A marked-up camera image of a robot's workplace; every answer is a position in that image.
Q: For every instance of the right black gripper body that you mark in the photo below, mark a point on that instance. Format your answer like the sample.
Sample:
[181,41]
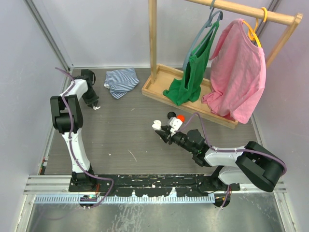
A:
[178,137]

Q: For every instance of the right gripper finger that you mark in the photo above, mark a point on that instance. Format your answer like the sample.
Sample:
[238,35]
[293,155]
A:
[166,128]
[165,136]

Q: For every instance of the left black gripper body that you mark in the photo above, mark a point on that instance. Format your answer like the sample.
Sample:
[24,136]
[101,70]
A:
[90,97]

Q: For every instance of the white earbud case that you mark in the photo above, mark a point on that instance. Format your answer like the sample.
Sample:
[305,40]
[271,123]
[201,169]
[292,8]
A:
[157,125]

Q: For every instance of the black earbud charging case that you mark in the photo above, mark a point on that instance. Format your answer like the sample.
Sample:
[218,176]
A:
[171,114]

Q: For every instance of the orange earbud case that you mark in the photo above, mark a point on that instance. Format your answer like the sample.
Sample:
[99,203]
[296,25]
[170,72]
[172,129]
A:
[181,118]

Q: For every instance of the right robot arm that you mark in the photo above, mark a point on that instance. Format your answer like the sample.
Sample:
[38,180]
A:
[250,164]

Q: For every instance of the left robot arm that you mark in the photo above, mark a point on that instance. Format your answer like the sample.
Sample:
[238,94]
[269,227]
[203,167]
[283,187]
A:
[67,119]

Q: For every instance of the blue striped folded cloth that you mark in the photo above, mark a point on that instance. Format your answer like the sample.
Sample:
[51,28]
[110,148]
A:
[120,82]

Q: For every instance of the green tank top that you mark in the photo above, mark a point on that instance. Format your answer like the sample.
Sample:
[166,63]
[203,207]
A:
[188,88]

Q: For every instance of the wooden clothes rack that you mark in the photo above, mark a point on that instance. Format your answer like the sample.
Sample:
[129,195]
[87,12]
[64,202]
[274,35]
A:
[162,75]

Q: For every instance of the pink t-shirt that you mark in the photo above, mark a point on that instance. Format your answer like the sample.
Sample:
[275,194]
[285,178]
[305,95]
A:
[238,74]

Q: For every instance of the yellow clothes hanger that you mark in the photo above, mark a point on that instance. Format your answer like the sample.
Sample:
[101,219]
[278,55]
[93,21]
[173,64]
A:
[252,31]

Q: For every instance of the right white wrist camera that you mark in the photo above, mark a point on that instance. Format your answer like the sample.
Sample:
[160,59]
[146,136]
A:
[174,123]

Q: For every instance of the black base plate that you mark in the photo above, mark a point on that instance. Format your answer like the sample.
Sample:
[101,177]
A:
[152,185]

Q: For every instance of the aluminium rail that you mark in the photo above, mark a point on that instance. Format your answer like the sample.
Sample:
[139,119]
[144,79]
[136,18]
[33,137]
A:
[52,184]

